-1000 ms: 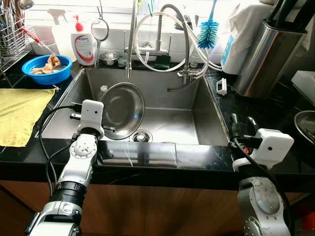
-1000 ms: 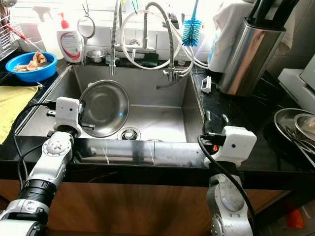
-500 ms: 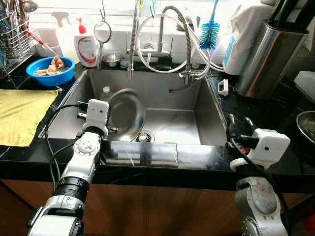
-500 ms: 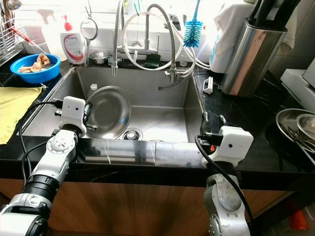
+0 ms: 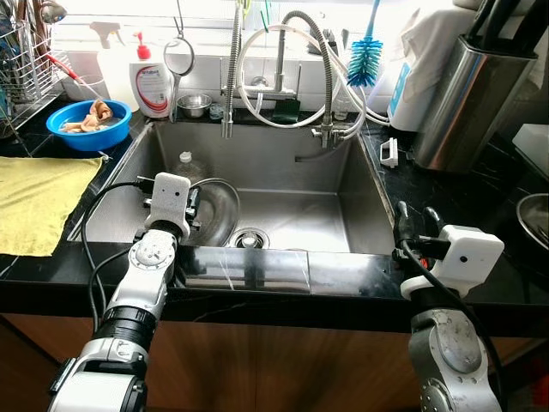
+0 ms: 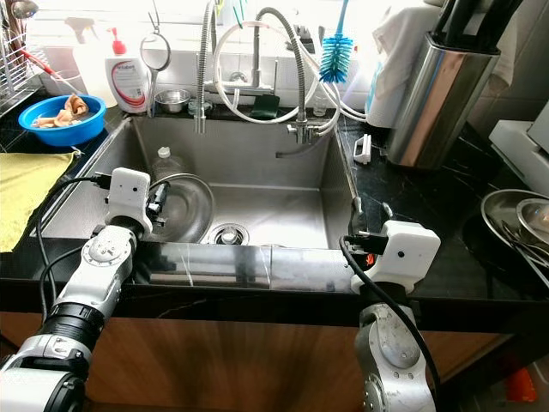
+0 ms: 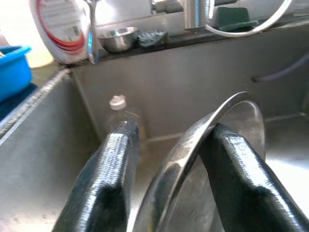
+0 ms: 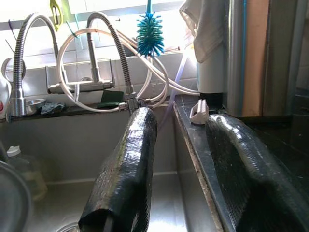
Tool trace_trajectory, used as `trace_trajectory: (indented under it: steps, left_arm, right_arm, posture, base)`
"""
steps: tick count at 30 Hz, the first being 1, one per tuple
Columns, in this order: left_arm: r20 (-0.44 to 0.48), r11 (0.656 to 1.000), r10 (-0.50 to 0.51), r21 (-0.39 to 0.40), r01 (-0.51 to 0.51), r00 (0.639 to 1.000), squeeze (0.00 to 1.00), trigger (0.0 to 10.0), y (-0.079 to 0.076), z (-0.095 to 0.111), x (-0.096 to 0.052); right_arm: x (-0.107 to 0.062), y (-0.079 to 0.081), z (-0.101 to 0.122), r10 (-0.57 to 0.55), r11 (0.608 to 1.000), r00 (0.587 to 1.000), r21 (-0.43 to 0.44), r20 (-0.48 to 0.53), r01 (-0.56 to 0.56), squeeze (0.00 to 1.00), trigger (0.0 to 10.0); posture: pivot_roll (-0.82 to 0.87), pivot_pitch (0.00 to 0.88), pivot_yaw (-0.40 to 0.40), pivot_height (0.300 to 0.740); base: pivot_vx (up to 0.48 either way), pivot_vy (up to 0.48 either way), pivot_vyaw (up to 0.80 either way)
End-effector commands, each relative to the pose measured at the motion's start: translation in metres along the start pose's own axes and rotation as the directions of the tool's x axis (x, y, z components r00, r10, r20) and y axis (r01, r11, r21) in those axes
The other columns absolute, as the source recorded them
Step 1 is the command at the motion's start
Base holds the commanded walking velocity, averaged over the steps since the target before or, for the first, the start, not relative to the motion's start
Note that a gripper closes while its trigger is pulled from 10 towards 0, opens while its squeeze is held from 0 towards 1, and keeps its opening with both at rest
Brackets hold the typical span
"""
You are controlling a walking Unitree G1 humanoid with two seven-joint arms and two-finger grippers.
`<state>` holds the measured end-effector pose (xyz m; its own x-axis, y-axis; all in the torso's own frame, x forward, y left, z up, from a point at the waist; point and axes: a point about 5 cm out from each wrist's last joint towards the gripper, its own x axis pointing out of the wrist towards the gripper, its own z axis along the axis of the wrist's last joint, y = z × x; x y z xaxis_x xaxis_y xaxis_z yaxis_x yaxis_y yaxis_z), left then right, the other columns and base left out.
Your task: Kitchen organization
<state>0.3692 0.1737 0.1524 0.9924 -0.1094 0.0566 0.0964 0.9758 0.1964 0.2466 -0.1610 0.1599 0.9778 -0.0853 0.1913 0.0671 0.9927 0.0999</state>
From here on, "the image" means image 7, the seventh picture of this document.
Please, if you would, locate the grey steel wool scrubber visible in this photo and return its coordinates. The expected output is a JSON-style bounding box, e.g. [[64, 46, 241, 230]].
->
[[137, 29, 169, 49]]

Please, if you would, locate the green sponge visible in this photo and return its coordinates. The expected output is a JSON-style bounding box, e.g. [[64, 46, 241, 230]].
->
[[215, 6, 259, 31]]

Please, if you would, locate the large steel bowl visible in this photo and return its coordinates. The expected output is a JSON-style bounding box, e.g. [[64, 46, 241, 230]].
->
[[131, 91, 267, 232]]

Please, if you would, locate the clear plastic bottle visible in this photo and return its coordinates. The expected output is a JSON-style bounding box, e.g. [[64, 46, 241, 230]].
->
[[107, 95, 147, 141]]

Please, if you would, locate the blue plastic bowl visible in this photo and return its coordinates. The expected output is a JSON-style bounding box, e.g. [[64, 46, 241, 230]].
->
[[0, 45, 33, 104]]

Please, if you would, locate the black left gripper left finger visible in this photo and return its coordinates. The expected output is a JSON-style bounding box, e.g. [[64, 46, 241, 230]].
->
[[54, 120, 140, 232]]

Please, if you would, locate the white hose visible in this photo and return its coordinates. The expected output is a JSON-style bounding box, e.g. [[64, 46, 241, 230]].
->
[[204, 0, 295, 38]]

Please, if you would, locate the small steel bowl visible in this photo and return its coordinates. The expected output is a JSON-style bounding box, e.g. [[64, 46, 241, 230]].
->
[[98, 26, 140, 53]]

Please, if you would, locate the white soap pump bottle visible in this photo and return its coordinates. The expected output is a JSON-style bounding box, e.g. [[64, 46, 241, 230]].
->
[[35, 0, 97, 65]]

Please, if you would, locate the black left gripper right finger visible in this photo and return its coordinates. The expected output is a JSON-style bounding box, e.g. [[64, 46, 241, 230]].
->
[[200, 123, 309, 232]]

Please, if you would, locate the stainless steel sink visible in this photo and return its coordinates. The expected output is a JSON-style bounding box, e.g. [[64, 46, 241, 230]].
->
[[0, 24, 309, 232]]

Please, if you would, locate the steel spring faucet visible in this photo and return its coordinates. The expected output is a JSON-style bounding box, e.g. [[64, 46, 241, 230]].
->
[[183, 0, 216, 30]]

